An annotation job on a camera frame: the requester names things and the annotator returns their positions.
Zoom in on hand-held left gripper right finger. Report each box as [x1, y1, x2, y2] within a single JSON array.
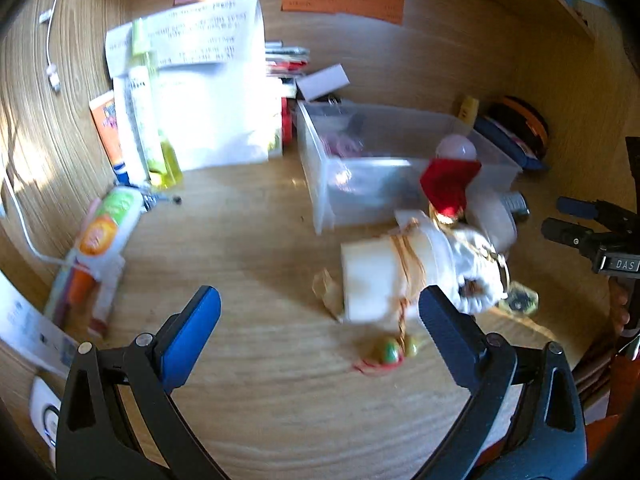
[[417, 285, 588, 480]]

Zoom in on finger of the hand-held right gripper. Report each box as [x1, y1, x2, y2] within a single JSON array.
[[541, 217, 601, 261], [556, 196, 632, 233]]

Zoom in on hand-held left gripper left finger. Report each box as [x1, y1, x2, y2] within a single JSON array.
[[55, 285, 223, 480]]

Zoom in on white drawstring pouch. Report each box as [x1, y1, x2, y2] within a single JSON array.
[[340, 210, 511, 323]]

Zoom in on clear plastic bin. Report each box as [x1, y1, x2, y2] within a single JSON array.
[[295, 100, 523, 235]]

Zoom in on person's right hand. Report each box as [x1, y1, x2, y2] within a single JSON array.
[[611, 280, 632, 333]]

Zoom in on frosted white light bulb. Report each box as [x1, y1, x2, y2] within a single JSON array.
[[467, 191, 530, 252]]

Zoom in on yellow clear plastic trinket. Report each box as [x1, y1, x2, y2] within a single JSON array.
[[501, 282, 541, 317]]

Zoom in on dark blue pouch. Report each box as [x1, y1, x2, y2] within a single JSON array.
[[472, 116, 546, 172]]

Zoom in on pink tube with red cap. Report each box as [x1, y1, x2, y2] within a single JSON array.
[[87, 255, 126, 338]]

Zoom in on black and orange round case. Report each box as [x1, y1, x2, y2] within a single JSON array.
[[487, 95, 551, 158]]

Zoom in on amber clear wrapper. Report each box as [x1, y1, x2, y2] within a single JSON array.
[[312, 269, 347, 318]]

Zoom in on wooden desk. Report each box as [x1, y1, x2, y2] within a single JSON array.
[[0, 150, 620, 480]]

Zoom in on red cloth pouch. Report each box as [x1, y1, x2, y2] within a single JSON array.
[[420, 157, 482, 223]]

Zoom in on black pen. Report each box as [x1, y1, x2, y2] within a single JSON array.
[[140, 190, 183, 211]]

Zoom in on orange and green tube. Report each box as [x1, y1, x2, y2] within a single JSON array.
[[44, 255, 97, 323]]

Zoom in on white bottle with orange label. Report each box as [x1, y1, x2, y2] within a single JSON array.
[[75, 186, 143, 272]]

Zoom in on white card with blue print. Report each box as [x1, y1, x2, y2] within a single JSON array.
[[0, 272, 77, 377]]

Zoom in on white power socket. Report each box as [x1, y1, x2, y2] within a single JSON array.
[[29, 377, 63, 466]]

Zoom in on pink cloth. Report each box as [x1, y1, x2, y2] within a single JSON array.
[[325, 132, 366, 158]]

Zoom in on plain white paper sheet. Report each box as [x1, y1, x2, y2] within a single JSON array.
[[112, 57, 272, 172]]

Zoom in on red box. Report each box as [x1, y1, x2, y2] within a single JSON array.
[[280, 97, 297, 150]]

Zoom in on yellow-green spray bottle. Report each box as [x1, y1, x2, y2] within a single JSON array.
[[129, 19, 185, 191]]

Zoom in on small white box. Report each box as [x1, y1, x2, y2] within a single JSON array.
[[295, 64, 350, 102]]

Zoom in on stack of sachets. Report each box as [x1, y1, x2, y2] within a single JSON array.
[[265, 40, 311, 96]]

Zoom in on printed white paper sheet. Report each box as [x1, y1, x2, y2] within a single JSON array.
[[105, 0, 266, 78]]

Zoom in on orange paper note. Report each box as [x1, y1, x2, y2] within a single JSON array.
[[280, 0, 406, 26]]

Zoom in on white charging cable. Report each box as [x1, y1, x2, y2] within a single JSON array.
[[39, 0, 68, 93]]

